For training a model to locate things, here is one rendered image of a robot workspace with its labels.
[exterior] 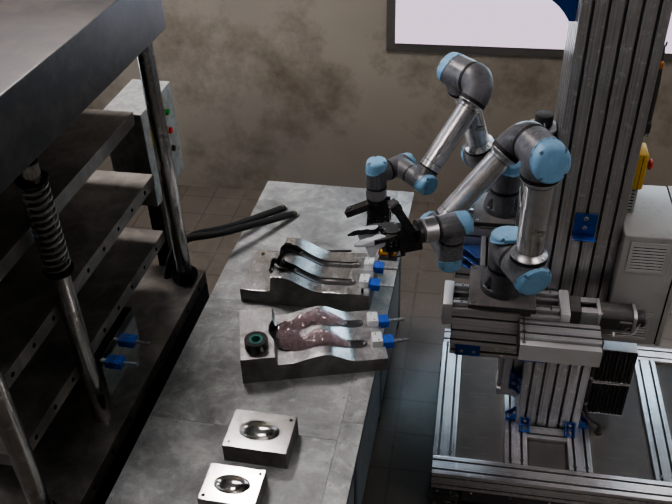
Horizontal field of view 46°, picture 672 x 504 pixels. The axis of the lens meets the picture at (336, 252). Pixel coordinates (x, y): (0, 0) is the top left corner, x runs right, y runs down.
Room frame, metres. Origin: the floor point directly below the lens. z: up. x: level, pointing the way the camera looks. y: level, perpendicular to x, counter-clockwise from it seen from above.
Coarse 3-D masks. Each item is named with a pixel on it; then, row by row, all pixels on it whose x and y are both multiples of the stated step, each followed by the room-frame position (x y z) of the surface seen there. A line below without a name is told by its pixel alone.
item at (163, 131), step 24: (144, 72) 2.51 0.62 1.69; (144, 96) 2.52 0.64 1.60; (168, 144) 2.52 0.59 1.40; (168, 168) 2.51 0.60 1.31; (168, 192) 2.50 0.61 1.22; (168, 216) 2.51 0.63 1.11; (0, 384) 1.39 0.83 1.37; (0, 408) 1.37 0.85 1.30; (0, 432) 1.37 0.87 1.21; (24, 432) 1.40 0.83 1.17; (24, 456) 1.38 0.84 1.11; (24, 480) 1.37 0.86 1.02
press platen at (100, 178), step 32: (96, 192) 2.40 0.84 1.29; (128, 192) 2.39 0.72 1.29; (64, 224) 2.20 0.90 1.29; (96, 224) 2.20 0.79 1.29; (32, 256) 2.03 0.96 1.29; (96, 256) 2.04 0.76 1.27; (0, 288) 1.87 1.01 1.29; (32, 288) 1.86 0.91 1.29; (0, 320) 1.72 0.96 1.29; (32, 320) 1.72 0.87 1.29; (0, 352) 1.59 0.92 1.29; (32, 352) 1.62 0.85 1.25
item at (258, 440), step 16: (240, 416) 1.71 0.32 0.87; (256, 416) 1.71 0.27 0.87; (272, 416) 1.70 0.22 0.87; (288, 416) 1.70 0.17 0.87; (240, 432) 1.65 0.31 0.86; (256, 432) 1.66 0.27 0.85; (272, 432) 1.65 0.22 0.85; (288, 432) 1.64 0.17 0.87; (224, 448) 1.59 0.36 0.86; (240, 448) 1.58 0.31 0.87; (256, 448) 1.58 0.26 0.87; (272, 448) 1.58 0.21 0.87; (288, 448) 1.58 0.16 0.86; (256, 464) 1.57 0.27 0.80; (272, 464) 1.56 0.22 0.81; (288, 464) 1.57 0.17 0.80
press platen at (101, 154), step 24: (96, 120) 2.46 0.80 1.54; (120, 120) 2.45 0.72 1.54; (72, 144) 2.29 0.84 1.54; (96, 144) 2.29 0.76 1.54; (48, 168) 2.14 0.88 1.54; (72, 168) 2.14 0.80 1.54; (96, 168) 2.21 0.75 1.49; (72, 192) 2.05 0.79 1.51; (0, 216) 1.88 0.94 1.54; (24, 216) 1.87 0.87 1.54; (0, 240) 1.76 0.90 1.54; (24, 240) 1.78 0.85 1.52; (0, 264) 1.66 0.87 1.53
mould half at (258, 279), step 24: (288, 240) 2.57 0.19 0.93; (264, 264) 2.51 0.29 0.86; (312, 264) 2.45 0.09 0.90; (360, 264) 2.45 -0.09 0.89; (240, 288) 2.37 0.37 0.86; (264, 288) 2.36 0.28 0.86; (288, 288) 2.32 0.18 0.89; (312, 288) 2.32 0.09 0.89; (336, 288) 2.31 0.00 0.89; (360, 288) 2.30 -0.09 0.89
